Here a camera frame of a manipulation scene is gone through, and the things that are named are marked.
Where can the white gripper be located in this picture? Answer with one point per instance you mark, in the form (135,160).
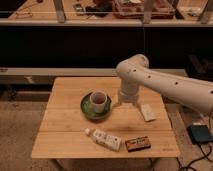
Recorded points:
(128,96)

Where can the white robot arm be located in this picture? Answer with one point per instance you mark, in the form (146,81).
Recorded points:
(134,72)

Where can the white wrapped packet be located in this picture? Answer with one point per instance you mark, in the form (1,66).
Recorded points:
(147,113)

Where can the white ceramic cup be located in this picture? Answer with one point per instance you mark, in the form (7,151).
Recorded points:
(98,101)

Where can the green saucer plate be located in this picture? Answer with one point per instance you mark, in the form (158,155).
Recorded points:
(89,113)

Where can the white tube with cap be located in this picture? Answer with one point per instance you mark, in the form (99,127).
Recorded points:
(100,137)

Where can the brown chocolate bar box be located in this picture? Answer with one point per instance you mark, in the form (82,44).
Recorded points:
(137,144)

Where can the wooden table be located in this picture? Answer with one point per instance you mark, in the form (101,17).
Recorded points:
(62,131)

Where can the black foot pedal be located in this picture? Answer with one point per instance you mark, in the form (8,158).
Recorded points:
(199,134)

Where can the red tray on shelf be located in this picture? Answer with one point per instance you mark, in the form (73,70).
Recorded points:
(161,9)

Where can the dark device on shelf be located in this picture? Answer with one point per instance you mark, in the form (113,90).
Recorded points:
(79,9)

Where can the metal shelf rack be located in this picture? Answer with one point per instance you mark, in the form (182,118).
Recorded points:
(196,13)

